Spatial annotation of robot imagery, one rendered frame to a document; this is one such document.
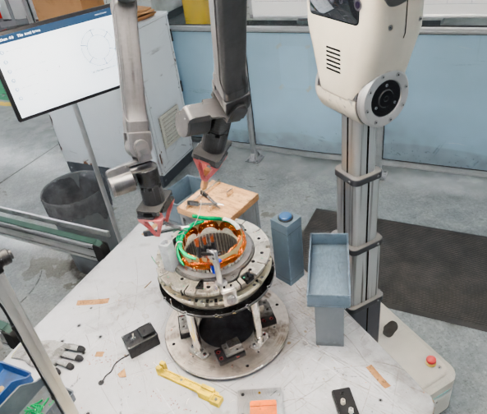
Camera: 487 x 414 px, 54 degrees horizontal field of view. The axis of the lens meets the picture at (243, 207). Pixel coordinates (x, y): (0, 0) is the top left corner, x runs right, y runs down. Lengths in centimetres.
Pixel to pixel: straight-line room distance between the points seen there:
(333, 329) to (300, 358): 13
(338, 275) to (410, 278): 152
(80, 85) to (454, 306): 207
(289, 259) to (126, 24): 85
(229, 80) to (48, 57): 126
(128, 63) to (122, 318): 85
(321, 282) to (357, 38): 62
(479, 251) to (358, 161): 176
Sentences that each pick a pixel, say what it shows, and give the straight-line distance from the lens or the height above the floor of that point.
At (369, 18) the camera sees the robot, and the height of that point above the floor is 165.
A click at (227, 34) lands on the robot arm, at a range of 86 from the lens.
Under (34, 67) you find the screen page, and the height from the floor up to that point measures 141.
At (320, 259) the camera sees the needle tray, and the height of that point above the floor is 102.
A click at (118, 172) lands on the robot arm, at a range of 122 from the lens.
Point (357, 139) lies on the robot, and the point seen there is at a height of 130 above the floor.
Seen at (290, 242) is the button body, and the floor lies 96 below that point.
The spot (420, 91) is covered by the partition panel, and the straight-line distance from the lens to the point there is 337.
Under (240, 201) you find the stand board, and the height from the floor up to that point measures 106.
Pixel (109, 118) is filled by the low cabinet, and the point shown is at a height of 56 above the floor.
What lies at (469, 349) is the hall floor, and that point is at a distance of 258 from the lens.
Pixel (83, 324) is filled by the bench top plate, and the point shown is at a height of 78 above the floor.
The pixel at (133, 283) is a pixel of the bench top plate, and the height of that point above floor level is 78.
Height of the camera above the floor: 194
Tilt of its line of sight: 35 degrees down
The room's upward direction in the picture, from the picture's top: 8 degrees counter-clockwise
